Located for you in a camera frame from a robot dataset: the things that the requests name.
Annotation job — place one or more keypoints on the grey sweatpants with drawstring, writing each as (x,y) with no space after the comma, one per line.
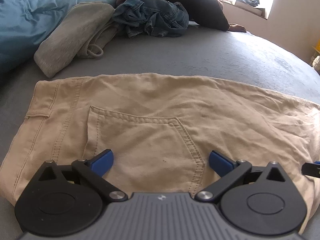
(84,32)

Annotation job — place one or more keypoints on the shoes on white box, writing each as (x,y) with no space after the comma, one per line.
(251,6)

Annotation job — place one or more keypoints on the blue denim jeans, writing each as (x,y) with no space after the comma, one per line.
(158,18)

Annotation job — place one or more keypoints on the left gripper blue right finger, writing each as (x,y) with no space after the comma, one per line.
(231,174)

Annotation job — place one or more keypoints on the blue duvet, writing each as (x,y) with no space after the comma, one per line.
(26,23)

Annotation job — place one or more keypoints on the white woven ball lamp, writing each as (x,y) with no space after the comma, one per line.
(316,63)

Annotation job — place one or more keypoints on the beige trousers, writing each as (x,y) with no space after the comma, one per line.
(161,129)

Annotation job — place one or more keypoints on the grey bed blanket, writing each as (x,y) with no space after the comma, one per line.
(241,57)

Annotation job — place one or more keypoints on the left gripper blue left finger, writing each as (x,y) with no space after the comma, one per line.
(91,172)

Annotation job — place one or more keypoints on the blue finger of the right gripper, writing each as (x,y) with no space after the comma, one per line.
(311,169)

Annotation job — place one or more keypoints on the yellow box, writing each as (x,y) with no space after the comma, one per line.
(316,48)

